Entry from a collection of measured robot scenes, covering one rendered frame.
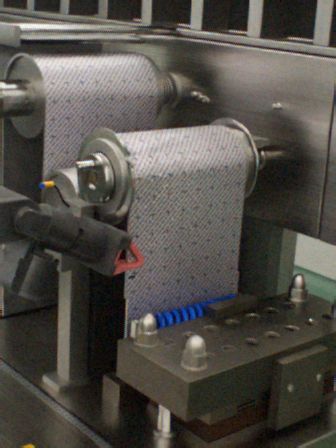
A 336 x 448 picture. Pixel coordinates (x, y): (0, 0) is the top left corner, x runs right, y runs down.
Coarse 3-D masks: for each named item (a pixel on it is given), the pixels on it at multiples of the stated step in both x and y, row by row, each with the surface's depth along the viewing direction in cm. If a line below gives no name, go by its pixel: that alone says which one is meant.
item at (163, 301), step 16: (176, 288) 130; (192, 288) 132; (208, 288) 135; (224, 288) 137; (128, 304) 124; (144, 304) 126; (160, 304) 129; (176, 304) 131; (192, 304) 133; (128, 320) 125; (128, 336) 126
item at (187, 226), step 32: (160, 192) 123; (192, 192) 127; (224, 192) 131; (128, 224) 120; (160, 224) 124; (192, 224) 129; (224, 224) 133; (128, 256) 122; (160, 256) 126; (192, 256) 130; (224, 256) 135; (128, 288) 123; (160, 288) 128
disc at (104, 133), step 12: (96, 132) 123; (108, 132) 120; (84, 144) 126; (120, 144) 118; (132, 168) 117; (132, 180) 117; (132, 192) 118; (96, 216) 126; (108, 216) 123; (120, 216) 121
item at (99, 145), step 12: (96, 144) 122; (108, 144) 120; (84, 156) 125; (108, 156) 120; (120, 156) 119; (120, 168) 118; (120, 180) 119; (120, 192) 119; (96, 204) 124; (108, 204) 122; (120, 204) 120
